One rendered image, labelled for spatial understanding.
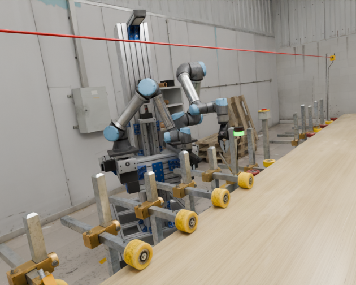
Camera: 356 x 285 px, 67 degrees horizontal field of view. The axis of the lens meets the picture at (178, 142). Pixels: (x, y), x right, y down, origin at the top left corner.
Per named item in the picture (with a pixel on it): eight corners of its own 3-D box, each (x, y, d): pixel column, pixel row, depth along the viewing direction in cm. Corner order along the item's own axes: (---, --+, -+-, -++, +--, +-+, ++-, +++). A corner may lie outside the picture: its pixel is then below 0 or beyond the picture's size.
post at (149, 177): (157, 270, 128) (143, 172, 120) (162, 265, 131) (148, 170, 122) (163, 272, 126) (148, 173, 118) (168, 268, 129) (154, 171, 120)
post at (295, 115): (295, 159, 275) (292, 112, 267) (296, 159, 278) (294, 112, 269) (298, 160, 273) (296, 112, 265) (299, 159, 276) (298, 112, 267)
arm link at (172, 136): (166, 141, 205) (181, 139, 204) (164, 143, 194) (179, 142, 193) (165, 130, 204) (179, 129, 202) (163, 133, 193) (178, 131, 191)
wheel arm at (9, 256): (-4, 253, 100) (-6, 246, 99) (5, 249, 102) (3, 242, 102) (37, 292, 76) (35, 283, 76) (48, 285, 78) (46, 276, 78)
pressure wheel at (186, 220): (177, 207, 105) (189, 210, 111) (172, 228, 103) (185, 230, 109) (189, 210, 101) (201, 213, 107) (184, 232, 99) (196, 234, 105)
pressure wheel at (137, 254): (145, 247, 93) (131, 268, 89) (133, 234, 89) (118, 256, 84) (157, 252, 89) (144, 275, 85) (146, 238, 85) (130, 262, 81)
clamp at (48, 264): (8, 286, 82) (5, 271, 81) (52, 262, 92) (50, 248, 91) (16, 294, 78) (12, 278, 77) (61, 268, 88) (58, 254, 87)
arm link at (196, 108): (172, 60, 202) (194, 108, 178) (185, 59, 206) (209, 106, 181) (169, 72, 212) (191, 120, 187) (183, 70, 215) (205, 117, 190)
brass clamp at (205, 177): (201, 181, 155) (200, 172, 155) (213, 174, 165) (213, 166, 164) (210, 182, 151) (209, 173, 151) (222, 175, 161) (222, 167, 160)
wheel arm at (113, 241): (60, 224, 118) (59, 217, 118) (68, 221, 121) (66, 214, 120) (135, 260, 86) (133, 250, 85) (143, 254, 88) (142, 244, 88)
